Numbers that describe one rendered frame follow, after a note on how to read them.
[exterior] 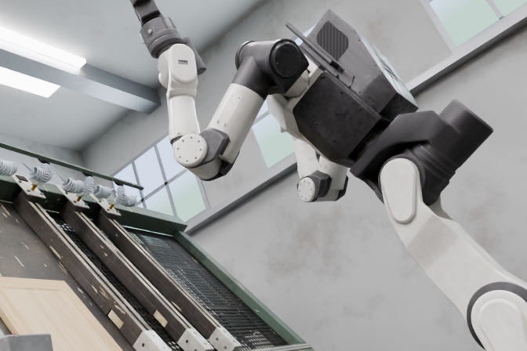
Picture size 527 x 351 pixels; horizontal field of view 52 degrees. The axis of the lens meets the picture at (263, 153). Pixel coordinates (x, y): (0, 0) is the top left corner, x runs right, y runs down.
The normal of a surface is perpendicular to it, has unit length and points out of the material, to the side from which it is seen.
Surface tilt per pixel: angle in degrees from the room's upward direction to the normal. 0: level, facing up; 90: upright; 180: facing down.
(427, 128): 90
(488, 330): 90
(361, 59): 90
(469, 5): 90
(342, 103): 100
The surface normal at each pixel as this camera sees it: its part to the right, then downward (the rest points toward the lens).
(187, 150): -0.27, -0.32
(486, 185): -0.56, -0.18
